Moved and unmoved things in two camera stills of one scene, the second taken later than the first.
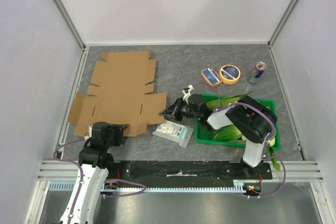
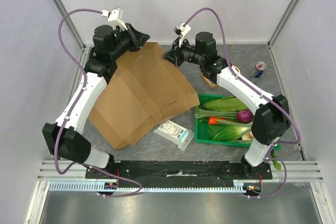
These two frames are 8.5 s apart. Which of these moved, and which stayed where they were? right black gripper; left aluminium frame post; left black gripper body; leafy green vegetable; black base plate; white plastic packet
Moved: left black gripper body; right black gripper
Stayed: black base plate; white plastic packet; leafy green vegetable; left aluminium frame post
